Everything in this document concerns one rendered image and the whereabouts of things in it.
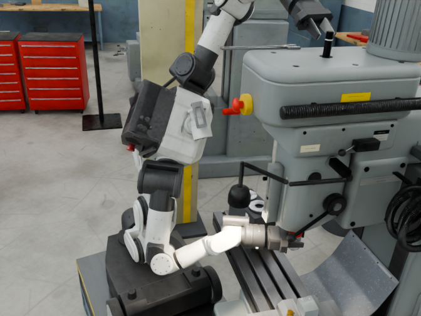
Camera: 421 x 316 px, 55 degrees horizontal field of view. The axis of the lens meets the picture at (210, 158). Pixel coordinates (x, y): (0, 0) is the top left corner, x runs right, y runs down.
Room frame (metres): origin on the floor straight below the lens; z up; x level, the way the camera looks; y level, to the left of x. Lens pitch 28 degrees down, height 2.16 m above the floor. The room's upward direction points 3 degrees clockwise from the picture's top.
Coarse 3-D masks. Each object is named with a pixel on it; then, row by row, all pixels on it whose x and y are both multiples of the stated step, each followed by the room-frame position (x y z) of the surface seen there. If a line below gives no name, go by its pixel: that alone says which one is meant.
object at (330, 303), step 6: (330, 300) 1.09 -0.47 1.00; (318, 306) 1.02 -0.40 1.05; (324, 306) 1.06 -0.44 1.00; (330, 306) 1.06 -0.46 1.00; (336, 306) 1.06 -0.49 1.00; (258, 312) 1.01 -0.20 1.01; (264, 312) 1.02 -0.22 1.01; (270, 312) 1.02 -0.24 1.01; (276, 312) 1.02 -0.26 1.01; (318, 312) 0.99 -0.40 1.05; (324, 312) 0.99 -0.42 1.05; (330, 312) 1.03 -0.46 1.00; (336, 312) 1.03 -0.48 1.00
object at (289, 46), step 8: (224, 48) 1.17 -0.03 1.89; (232, 48) 1.17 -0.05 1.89; (240, 48) 1.18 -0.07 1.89; (248, 48) 1.19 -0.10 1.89; (256, 48) 1.19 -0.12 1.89; (264, 48) 1.20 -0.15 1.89; (272, 48) 1.21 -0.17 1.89; (280, 48) 1.22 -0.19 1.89; (288, 48) 1.21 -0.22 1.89; (296, 48) 1.22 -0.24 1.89
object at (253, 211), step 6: (252, 192) 1.60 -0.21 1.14; (252, 198) 1.55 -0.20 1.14; (258, 198) 1.57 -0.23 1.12; (252, 204) 1.50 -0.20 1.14; (258, 204) 1.51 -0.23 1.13; (234, 210) 1.56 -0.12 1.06; (240, 210) 1.52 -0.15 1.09; (246, 210) 1.47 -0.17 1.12; (252, 210) 1.46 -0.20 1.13; (258, 210) 1.46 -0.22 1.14; (252, 216) 1.43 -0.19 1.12; (258, 216) 1.43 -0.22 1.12; (252, 222) 1.42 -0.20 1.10; (258, 222) 1.42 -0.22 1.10; (264, 222) 1.44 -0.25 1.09; (270, 222) 1.45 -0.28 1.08; (264, 246) 1.45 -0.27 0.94
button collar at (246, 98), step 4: (244, 96) 1.07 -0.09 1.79; (248, 96) 1.07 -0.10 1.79; (240, 100) 1.10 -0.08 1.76; (244, 100) 1.07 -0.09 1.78; (248, 100) 1.06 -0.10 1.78; (244, 104) 1.07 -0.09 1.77; (248, 104) 1.06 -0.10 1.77; (252, 104) 1.06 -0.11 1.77; (240, 108) 1.10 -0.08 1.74; (244, 108) 1.06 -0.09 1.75; (248, 108) 1.05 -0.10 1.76; (244, 112) 1.06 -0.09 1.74; (248, 112) 1.06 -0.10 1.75
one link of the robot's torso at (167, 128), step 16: (144, 80) 1.35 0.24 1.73; (144, 96) 1.32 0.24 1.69; (160, 96) 1.34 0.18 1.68; (176, 96) 1.37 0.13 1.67; (192, 96) 1.40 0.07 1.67; (128, 112) 1.36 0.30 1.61; (144, 112) 1.29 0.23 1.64; (160, 112) 1.31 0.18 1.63; (176, 112) 1.33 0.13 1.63; (208, 112) 1.39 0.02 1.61; (128, 128) 1.24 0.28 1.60; (144, 128) 1.26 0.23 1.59; (160, 128) 1.28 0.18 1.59; (176, 128) 1.30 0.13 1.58; (128, 144) 1.37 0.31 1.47; (144, 144) 1.32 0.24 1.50; (160, 144) 1.25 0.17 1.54; (176, 144) 1.27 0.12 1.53; (192, 144) 1.30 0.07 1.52; (160, 160) 1.26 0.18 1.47; (176, 160) 1.27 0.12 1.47; (192, 160) 1.27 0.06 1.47
